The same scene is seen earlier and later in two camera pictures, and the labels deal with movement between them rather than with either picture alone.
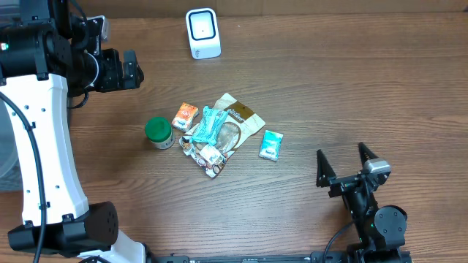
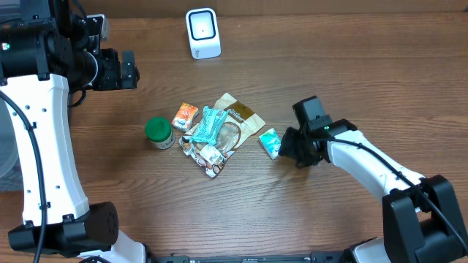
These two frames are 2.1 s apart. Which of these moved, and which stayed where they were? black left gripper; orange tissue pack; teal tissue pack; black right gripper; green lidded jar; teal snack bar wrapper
Moved: teal tissue pack; black right gripper
Stayed: green lidded jar; teal snack bar wrapper; orange tissue pack; black left gripper
